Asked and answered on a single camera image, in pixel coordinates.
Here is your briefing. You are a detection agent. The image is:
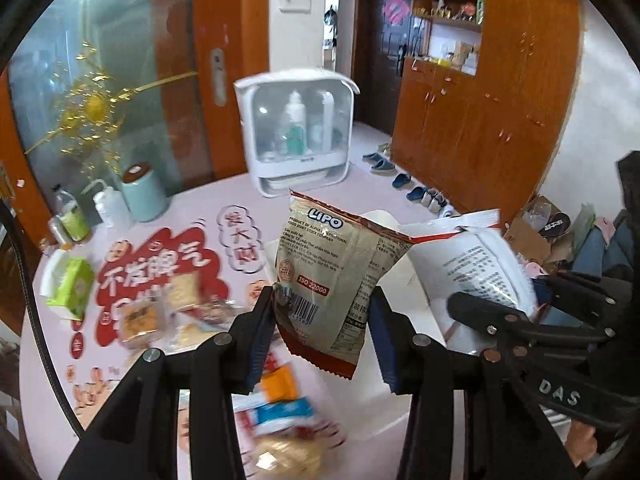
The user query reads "light blue canister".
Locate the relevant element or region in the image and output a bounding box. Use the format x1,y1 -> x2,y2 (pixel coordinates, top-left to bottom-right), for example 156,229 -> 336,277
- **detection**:
122,162 -> 169,222

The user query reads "brown cracker snack packet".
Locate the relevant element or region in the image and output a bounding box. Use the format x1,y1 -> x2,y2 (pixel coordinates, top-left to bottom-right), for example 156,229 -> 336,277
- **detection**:
118,298 -> 166,349

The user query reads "cardboard box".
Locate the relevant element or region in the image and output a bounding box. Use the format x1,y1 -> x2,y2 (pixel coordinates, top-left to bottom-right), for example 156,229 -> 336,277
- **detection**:
504,195 -> 574,268

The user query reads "white cosmetic organizer case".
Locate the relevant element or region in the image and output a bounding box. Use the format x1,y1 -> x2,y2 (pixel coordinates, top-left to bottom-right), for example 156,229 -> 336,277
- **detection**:
234,68 -> 360,198

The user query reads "beige biscuit packet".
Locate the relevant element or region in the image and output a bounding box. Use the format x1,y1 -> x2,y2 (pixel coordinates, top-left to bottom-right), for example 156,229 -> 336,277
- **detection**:
166,271 -> 201,312

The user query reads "green label clear bottle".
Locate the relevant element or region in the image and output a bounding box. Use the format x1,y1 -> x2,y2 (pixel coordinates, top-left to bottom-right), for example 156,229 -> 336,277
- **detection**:
52,184 -> 91,243

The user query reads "white printed snack packet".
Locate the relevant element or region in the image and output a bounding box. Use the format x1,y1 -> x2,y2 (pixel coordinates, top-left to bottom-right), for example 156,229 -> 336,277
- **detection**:
400,209 -> 538,354

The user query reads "green tissue box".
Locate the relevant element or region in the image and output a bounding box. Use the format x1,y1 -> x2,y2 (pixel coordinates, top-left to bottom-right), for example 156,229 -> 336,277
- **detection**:
46,257 -> 94,322

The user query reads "gold ornament decoration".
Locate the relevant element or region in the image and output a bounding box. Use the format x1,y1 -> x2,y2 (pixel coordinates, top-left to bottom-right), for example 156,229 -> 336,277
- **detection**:
24,40 -> 198,176

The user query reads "white squeeze bottle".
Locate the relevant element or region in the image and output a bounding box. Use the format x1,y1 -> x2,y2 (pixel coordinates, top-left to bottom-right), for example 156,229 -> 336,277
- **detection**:
82,179 -> 134,231

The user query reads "wooden wardrobe cabinet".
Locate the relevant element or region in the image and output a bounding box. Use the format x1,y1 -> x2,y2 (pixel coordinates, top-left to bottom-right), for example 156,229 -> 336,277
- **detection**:
390,0 -> 582,222

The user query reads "white plastic storage bin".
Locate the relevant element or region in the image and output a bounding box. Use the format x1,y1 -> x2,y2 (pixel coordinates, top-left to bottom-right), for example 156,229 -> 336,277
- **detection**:
264,209 -> 471,441

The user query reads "beige Lipo snack packet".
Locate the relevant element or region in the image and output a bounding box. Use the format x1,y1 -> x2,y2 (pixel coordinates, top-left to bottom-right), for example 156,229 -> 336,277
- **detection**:
273,191 -> 418,379

